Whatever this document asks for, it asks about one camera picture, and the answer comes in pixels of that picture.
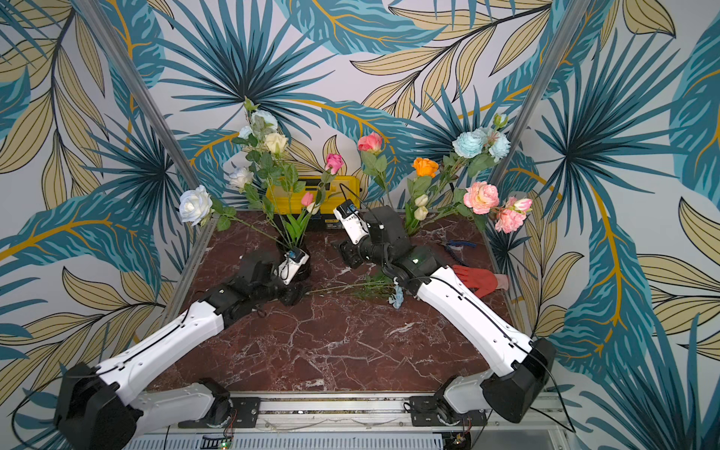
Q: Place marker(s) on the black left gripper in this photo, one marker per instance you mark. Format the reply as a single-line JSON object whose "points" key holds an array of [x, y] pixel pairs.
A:
{"points": [[294, 292]]}

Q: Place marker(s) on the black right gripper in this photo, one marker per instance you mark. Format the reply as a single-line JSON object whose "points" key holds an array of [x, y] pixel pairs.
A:
{"points": [[357, 250]]}

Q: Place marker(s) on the light blue rose stem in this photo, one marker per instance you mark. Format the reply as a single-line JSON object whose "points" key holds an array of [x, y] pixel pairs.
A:
{"points": [[377, 286]]}

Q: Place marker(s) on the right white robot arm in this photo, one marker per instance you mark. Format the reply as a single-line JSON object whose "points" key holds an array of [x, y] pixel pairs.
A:
{"points": [[519, 366]]}

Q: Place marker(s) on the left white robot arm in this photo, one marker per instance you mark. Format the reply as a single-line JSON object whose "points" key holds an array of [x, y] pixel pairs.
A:
{"points": [[106, 406]]}

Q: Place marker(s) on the glossy black vase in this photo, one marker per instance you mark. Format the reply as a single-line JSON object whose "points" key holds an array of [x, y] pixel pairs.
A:
{"points": [[303, 273]]}

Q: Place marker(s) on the pink white tulips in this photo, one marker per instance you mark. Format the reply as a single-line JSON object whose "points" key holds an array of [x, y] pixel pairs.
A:
{"points": [[294, 213]]}

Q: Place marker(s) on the orange rose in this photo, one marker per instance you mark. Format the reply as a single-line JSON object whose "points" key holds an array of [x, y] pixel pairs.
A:
{"points": [[416, 208]]}

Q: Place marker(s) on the magenta rose bud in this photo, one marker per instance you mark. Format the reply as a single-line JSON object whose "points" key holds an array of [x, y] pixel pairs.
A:
{"points": [[333, 165]]}

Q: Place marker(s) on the pink red rose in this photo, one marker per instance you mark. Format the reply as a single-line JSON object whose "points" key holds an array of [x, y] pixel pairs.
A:
{"points": [[374, 162]]}

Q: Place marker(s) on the red glove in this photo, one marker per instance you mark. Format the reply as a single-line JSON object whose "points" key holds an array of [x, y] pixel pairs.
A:
{"points": [[482, 282]]}

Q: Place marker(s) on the pink peony spray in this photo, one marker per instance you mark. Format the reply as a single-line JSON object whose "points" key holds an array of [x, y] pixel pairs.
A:
{"points": [[482, 201]]}

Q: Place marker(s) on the white cream rose spray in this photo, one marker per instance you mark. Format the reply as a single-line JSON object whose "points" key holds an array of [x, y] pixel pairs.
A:
{"points": [[263, 144]]}

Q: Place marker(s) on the pale blue rose spray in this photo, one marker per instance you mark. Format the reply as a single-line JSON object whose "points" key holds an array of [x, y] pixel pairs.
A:
{"points": [[475, 153]]}

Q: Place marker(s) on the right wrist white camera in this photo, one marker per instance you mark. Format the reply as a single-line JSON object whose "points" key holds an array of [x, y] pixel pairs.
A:
{"points": [[348, 216]]}

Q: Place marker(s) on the wrist white camera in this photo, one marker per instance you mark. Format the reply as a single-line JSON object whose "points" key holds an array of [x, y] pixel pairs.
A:
{"points": [[348, 216], [295, 260]]}

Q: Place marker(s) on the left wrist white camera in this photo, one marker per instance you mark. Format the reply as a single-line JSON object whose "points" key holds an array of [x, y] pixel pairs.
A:
{"points": [[295, 260]]}

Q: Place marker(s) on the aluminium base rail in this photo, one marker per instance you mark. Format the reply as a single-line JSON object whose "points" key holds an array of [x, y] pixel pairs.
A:
{"points": [[365, 420]]}

